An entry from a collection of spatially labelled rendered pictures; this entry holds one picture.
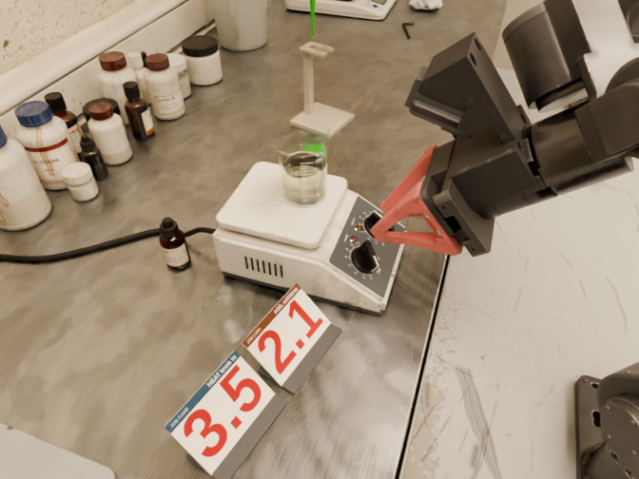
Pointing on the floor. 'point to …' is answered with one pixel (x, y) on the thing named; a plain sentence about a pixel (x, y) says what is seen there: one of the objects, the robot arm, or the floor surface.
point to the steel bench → (169, 386)
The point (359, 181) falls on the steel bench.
